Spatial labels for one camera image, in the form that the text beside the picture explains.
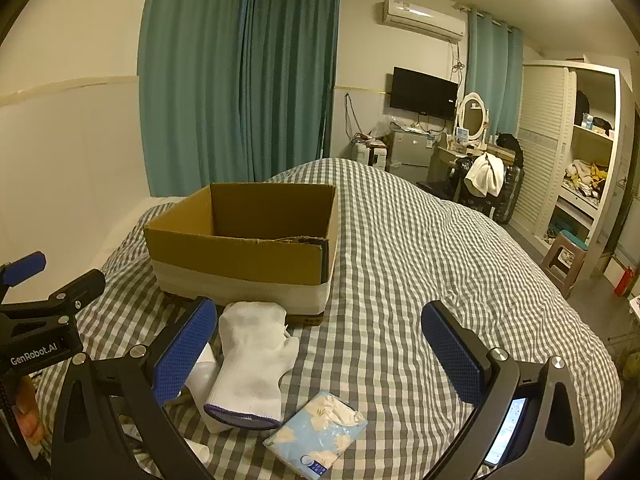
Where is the white wardrobe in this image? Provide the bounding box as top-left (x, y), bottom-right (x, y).
top-left (514, 57), bottom-right (637, 282)

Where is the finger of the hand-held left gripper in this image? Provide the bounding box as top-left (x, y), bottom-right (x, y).
top-left (0, 251), bottom-right (47, 306)
top-left (0, 269), bottom-right (107, 330)

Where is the black bag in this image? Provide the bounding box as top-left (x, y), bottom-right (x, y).
top-left (495, 133), bottom-right (524, 169)

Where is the white sock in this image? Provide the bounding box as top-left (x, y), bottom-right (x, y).
top-left (202, 301), bottom-right (301, 433)

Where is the cardboard box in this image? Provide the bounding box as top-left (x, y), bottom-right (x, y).
top-left (143, 182), bottom-right (340, 327)

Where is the black chair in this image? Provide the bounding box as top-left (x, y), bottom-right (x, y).
top-left (448, 155), bottom-right (506, 221)

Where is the white oil heater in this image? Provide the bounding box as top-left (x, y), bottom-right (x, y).
top-left (351, 142), bottom-right (389, 171)

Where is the person's left hand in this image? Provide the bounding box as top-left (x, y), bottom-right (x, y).
top-left (12, 374), bottom-right (49, 462)

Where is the red fire extinguisher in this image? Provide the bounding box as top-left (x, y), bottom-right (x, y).
top-left (614, 267), bottom-right (635, 299)

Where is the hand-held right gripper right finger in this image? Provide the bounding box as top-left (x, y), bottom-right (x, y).
top-left (421, 300), bottom-right (587, 480)

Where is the dark suitcase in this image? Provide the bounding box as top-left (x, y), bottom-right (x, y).
top-left (492, 165), bottom-right (526, 225)

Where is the white oval mirror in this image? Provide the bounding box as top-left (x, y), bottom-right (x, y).
top-left (455, 92), bottom-right (489, 142)

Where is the black television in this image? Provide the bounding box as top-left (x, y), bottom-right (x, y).
top-left (390, 66), bottom-right (460, 122)

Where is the wide teal curtain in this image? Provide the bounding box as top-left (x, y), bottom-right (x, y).
top-left (137, 0), bottom-right (247, 198)
top-left (242, 0), bottom-right (341, 186)

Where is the blue floral tissue pack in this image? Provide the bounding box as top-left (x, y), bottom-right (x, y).
top-left (262, 389), bottom-right (368, 476)

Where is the small grey fridge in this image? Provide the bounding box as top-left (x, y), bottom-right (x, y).
top-left (387, 130), bottom-right (437, 182)

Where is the white dressing table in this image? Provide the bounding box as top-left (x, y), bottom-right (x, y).
top-left (429, 139), bottom-right (502, 187)

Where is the grey checkered blanket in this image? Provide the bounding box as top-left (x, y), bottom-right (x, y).
top-left (30, 157), bottom-right (623, 480)

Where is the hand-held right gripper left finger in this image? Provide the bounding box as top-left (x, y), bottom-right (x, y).
top-left (50, 297), bottom-right (219, 480)

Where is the white air conditioner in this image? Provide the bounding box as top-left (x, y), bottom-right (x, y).
top-left (382, 0), bottom-right (466, 44)

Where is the narrow teal curtain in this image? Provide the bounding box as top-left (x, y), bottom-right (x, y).
top-left (467, 7), bottom-right (524, 139)

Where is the white towel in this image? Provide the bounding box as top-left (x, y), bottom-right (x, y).
top-left (465, 152), bottom-right (506, 199)

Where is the teal plastic stool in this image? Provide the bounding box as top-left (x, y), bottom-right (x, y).
top-left (540, 230), bottom-right (590, 300)

